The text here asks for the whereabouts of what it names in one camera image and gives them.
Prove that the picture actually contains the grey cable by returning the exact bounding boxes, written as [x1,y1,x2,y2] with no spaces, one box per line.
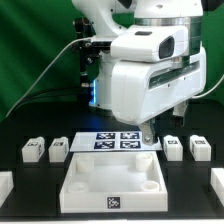
[4,37,93,118]

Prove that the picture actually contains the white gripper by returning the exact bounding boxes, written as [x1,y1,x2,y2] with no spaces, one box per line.
[111,47,206,145]

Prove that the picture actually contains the white marker sheet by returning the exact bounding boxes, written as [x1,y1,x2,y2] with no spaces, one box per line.
[70,131,162,152]

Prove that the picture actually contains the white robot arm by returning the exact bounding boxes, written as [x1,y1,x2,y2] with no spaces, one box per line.
[72,0,224,145]

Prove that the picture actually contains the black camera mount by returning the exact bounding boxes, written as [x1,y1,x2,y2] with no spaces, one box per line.
[72,17,101,88]

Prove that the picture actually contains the white obstacle block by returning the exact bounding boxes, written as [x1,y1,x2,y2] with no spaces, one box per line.
[0,171,14,208]
[210,168,224,207]

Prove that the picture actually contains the black cables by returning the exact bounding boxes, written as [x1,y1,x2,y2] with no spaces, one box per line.
[6,85,84,116]

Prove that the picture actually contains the white obstacle block right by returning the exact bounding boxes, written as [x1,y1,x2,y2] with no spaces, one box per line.
[210,168,224,207]

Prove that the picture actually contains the white obstacle block left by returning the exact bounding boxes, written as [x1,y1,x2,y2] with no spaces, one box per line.
[0,171,14,208]

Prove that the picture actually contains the white square tabletop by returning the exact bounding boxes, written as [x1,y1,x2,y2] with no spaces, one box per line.
[59,151,168,213]

